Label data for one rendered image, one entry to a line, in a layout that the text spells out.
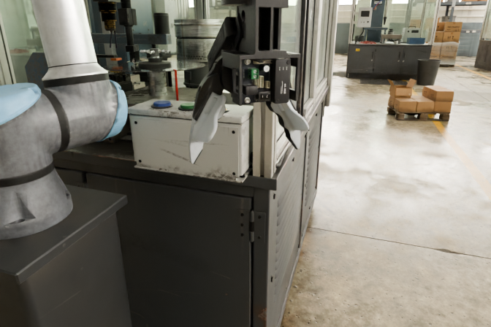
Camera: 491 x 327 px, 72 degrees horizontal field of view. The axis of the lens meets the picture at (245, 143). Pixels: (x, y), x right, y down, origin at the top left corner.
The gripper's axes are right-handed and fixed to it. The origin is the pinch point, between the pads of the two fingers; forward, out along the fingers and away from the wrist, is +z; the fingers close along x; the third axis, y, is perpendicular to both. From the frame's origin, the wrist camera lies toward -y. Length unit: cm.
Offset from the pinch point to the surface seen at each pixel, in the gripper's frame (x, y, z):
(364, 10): 472, -554, -46
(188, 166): -1.8, -31.3, 14.0
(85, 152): -25, -56, 16
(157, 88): -2, -76, 4
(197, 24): 27, -136, -17
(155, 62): -2, -77, -5
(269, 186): 14.8, -23.2, 18.2
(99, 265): -22.2, -20.9, 27.5
